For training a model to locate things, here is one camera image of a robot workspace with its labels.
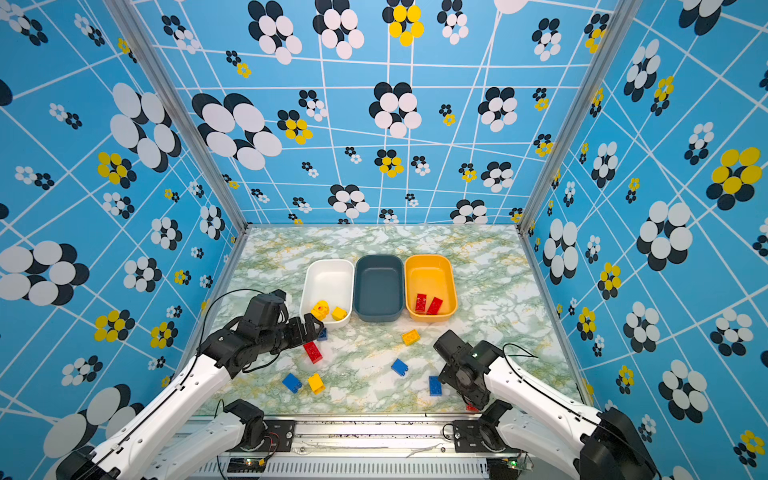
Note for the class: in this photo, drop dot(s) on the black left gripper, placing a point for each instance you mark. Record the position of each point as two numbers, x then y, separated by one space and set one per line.
313 332

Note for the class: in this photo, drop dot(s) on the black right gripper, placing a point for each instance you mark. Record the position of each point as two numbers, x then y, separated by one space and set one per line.
474 396

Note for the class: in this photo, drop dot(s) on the yellow round lego piece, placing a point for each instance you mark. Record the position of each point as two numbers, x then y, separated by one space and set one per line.
320 310

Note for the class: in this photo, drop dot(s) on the red long lego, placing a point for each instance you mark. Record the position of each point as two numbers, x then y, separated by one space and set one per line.
434 306
421 303
313 352

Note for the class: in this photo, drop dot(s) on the yellow tall lego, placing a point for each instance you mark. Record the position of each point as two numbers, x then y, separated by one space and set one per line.
339 314

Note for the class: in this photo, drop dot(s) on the white plastic bin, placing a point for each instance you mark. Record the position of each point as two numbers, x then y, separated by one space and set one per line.
331 280

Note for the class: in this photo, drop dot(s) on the dark teal plastic bin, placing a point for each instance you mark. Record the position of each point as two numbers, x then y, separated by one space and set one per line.
379 288

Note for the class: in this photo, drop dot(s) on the yellow plastic bin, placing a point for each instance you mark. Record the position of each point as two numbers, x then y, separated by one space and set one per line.
430 274

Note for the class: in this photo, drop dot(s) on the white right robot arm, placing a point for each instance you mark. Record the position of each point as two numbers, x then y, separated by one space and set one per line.
521 412

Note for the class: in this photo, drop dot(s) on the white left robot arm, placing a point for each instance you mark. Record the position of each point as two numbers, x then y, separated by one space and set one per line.
141 449

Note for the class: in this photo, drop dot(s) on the blue lego front right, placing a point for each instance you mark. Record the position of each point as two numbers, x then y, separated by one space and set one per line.
435 386

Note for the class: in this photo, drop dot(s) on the yellow lego front left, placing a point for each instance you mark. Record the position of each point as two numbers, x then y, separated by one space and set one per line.
316 383

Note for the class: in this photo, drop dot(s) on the blue lego front left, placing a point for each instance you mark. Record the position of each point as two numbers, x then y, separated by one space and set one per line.
292 383

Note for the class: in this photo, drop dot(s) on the yellow lego centre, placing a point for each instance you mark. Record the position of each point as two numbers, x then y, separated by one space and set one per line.
411 337

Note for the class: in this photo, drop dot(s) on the blue lego centre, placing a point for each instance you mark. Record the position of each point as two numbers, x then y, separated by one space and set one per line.
399 367

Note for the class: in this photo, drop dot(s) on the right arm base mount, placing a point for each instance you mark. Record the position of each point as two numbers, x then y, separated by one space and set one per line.
474 436

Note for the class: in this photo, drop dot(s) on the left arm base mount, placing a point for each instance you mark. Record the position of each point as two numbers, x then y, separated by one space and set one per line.
268 436

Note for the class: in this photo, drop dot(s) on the aluminium front rail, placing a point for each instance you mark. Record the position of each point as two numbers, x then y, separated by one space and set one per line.
409 446

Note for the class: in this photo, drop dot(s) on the aluminium corner post left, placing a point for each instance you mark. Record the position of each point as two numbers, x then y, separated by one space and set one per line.
128 22

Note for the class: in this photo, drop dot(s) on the aluminium corner post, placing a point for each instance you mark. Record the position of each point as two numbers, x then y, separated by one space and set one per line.
619 26
128 22

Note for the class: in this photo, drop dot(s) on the aluminium corner post right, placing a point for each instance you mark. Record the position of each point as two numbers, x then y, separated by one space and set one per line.
619 26

